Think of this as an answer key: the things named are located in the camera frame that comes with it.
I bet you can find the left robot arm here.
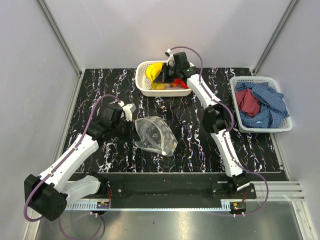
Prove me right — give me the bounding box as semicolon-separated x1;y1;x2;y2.
23;102;136;222

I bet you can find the white perforated plastic basket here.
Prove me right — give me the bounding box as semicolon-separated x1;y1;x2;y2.
135;60;199;97

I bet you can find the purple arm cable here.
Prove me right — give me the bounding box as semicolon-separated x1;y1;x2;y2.
169;45;270;217
23;94;123;223

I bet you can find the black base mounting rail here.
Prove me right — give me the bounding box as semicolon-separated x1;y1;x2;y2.
71;172;270;211

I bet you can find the dark red cloth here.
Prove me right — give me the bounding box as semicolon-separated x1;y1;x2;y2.
235;88;261;117

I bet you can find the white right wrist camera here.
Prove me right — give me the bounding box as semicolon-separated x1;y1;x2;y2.
165;48;175;67

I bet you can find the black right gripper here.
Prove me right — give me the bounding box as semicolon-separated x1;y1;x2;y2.
154;63;179;84

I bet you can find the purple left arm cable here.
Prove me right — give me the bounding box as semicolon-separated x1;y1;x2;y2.
23;94;123;223

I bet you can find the aluminium frame post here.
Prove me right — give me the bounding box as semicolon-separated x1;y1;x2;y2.
35;0;82;76
251;0;300;76

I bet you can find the blue checkered cloth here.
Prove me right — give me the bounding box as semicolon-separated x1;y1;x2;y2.
235;81;289;129

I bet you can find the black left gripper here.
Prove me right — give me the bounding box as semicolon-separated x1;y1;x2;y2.
111;117;141;143

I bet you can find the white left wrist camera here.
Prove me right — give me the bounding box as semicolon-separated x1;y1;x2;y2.
118;101;137;122

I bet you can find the left aluminium frame post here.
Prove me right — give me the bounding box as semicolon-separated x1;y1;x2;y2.
35;0;82;76

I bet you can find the right aluminium frame post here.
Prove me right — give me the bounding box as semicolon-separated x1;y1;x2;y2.
251;0;300;76

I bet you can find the red fake tomato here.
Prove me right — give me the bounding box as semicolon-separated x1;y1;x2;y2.
170;78;181;88

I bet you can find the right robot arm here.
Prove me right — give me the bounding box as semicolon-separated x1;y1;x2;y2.
154;49;250;199

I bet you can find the small red fake fruit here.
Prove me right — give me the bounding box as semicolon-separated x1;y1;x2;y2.
179;81;189;89

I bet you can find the yellow fake banana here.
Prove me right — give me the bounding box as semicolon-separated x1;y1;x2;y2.
145;62;163;89

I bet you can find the polka dot zip top bag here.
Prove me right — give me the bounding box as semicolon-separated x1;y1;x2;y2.
134;116;178;157

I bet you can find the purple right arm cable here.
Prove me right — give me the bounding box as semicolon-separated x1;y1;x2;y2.
169;45;270;217

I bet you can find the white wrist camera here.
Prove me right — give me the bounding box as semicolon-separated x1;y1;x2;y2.
165;48;175;67
118;101;137;122

